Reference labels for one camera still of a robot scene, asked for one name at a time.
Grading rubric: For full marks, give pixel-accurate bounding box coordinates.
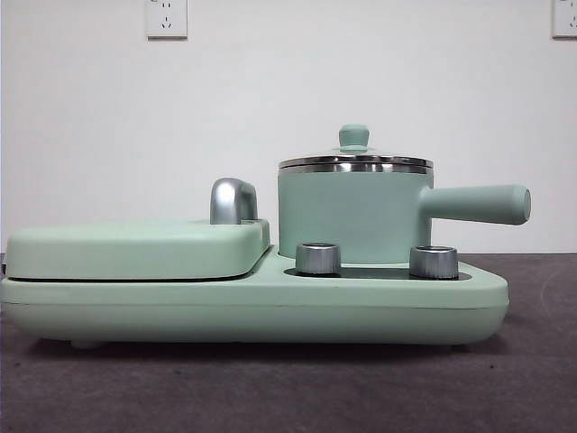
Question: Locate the glass pot lid green knob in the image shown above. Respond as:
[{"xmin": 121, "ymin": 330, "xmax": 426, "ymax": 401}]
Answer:
[{"xmin": 277, "ymin": 124, "xmax": 435, "ymax": 170}]

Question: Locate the silver control knob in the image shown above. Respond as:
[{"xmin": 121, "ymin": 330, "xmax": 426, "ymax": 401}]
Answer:
[
  {"xmin": 295, "ymin": 242, "xmax": 343, "ymax": 275},
  {"xmin": 408, "ymin": 244, "xmax": 460, "ymax": 279}
]

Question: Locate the mint green breakfast machine base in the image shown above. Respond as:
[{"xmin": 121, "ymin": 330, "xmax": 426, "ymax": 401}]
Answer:
[{"xmin": 0, "ymin": 243, "xmax": 510, "ymax": 351}]

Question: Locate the mint green grill cover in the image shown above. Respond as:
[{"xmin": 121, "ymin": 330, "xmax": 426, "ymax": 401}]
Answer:
[{"xmin": 6, "ymin": 217, "xmax": 274, "ymax": 279}]

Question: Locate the dark grey table mat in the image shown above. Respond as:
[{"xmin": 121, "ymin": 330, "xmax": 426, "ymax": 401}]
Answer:
[{"xmin": 0, "ymin": 252, "xmax": 577, "ymax": 433}]

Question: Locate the mint green handled pot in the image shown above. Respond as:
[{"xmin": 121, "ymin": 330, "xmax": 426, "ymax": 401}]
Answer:
[{"xmin": 277, "ymin": 161, "xmax": 533, "ymax": 267}]

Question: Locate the silver grill cover handle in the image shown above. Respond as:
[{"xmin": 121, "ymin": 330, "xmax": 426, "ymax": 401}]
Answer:
[{"xmin": 209, "ymin": 178, "xmax": 259, "ymax": 226}]

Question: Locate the white wall socket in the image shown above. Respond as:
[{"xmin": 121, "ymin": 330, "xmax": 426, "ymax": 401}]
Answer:
[
  {"xmin": 144, "ymin": 0, "xmax": 188, "ymax": 40},
  {"xmin": 552, "ymin": 0, "xmax": 577, "ymax": 40}
]

